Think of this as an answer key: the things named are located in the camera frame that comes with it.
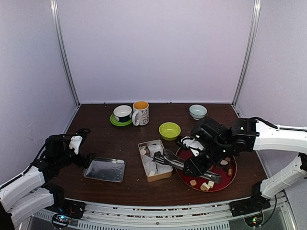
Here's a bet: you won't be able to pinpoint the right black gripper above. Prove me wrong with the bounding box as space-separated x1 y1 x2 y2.
182 141 230 178

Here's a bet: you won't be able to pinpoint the tan cube chocolate front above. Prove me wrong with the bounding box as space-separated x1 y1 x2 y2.
190 180 197 187

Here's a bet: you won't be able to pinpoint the metal tongs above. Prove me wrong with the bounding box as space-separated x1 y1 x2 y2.
153 149 221 183

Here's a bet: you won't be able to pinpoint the beige rectangular tin box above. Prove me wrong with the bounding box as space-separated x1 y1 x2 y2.
138 139 173 182

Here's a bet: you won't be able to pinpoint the bear print tin lid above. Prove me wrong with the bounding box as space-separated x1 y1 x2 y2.
83 157 126 183

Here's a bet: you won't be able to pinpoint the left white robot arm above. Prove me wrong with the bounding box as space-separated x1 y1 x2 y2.
0 129 95 230

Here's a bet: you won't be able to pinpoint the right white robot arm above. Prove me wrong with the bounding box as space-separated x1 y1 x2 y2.
177 117 307 212

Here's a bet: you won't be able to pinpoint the cream cube chocolate front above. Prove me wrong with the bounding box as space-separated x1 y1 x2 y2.
208 181 214 188

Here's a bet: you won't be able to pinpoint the beige chocolate piece front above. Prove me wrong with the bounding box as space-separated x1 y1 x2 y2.
200 183 210 191

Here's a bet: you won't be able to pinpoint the white oval chocolate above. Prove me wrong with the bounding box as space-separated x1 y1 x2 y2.
220 160 228 166

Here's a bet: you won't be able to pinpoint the red round lacquer tray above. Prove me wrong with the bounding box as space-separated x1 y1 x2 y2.
176 156 237 192

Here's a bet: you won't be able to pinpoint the white paper cup liner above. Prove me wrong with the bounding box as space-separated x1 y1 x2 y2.
142 155 154 164
144 161 158 177
148 144 164 157
156 163 173 174

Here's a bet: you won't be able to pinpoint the lime green bowl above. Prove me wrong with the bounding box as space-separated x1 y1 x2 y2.
159 122 181 141

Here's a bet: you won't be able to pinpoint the pale blue ceramic bowl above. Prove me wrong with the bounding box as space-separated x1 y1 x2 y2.
189 104 207 120

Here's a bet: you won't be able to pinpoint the green saucer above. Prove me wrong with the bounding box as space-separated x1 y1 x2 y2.
110 114 134 126

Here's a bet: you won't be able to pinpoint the navy white cup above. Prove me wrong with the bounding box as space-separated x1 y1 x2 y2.
113 105 132 122

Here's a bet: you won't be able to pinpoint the white patterned mug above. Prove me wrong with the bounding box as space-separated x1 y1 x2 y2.
131 101 149 126

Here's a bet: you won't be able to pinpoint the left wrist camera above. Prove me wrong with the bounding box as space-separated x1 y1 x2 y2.
69 136 83 155

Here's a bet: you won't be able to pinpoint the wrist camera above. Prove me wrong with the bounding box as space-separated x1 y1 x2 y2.
175 136 204 151
69 136 83 155

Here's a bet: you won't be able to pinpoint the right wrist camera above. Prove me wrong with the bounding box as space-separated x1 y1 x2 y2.
175 136 204 151

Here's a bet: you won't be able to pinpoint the left black cable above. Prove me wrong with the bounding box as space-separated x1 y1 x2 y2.
32 127 91 168

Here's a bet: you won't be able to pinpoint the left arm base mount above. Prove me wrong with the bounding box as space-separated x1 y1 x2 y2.
43 183 86 219

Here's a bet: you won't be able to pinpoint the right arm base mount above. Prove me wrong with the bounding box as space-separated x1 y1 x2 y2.
229 182 271 217

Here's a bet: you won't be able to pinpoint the right aluminium frame post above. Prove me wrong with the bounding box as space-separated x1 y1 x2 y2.
232 0 262 108

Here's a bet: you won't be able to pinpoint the aluminium frame post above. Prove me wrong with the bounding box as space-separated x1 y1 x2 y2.
50 0 81 107
232 0 262 108

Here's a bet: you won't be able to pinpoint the left aluminium frame post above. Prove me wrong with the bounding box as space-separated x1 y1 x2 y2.
50 0 81 107

